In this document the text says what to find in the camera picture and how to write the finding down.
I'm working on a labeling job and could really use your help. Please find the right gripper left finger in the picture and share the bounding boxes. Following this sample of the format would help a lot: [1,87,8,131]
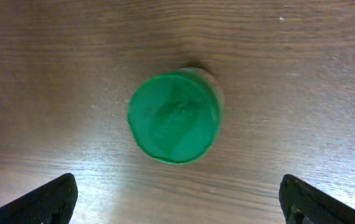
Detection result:
[0,173,78,224]

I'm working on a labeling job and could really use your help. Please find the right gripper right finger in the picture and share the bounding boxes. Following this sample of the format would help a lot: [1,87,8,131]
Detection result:
[279,174,355,224]

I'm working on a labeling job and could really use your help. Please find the green round lid jar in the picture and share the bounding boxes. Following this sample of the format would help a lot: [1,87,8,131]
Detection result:
[127,67,224,165]

